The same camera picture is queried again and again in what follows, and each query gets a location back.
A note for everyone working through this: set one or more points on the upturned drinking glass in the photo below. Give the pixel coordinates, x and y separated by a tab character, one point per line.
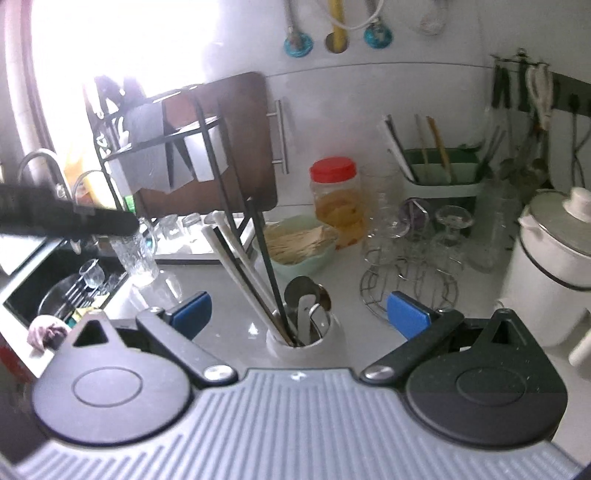
190	225
169	227

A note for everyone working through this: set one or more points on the red lid plastic jar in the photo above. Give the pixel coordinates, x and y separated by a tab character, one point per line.
338	198

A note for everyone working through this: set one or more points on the black chopstick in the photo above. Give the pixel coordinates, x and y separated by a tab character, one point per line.
258	224
236	262

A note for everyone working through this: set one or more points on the upturned drinking glass right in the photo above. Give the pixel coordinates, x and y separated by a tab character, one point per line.
190	225

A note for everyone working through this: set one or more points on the wine glass in sink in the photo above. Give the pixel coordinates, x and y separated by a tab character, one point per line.
92	274

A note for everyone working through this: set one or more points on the white black-edged ceramic spoon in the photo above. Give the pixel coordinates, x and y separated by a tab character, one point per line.
320	319

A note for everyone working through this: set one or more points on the upturned drinking glass middle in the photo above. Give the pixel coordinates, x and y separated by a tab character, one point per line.
169	227

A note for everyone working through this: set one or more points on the yellow detergent bottle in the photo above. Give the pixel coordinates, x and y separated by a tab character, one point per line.
87	183

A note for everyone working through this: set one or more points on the white ceramic soup spoon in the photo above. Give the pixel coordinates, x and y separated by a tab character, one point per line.
303	318

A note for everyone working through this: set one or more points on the white electric cooker pot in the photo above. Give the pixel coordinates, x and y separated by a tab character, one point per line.
547	282

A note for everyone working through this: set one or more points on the white chopstick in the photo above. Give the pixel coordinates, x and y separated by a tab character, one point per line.
220	247
218	219

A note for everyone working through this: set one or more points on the brown wooden chopstick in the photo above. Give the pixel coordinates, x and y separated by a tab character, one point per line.
274	323

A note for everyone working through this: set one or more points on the green chopstick holder caddy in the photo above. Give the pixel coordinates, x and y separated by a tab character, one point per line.
438	173

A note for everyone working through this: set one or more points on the green basket of sticks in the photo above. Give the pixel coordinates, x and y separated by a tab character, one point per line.
300	245

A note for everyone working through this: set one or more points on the black dish rack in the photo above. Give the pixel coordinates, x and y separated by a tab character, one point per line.
150	148

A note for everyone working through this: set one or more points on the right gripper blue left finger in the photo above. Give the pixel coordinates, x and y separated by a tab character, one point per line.
171	332

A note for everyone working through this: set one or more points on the large steel spoon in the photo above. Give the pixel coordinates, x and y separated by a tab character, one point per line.
300	286

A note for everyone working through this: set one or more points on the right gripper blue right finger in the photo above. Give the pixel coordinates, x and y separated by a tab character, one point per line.
425	330

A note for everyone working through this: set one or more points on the white ceramic utensil jar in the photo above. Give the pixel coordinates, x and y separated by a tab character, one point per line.
327	353

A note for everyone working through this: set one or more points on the wooden cutting board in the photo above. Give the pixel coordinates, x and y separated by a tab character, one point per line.
242	102

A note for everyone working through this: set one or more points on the chrome kitchen faucet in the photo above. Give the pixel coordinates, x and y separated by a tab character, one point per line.
41	168

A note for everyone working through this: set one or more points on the wire glass drying rack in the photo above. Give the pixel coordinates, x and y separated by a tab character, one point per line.
418	252

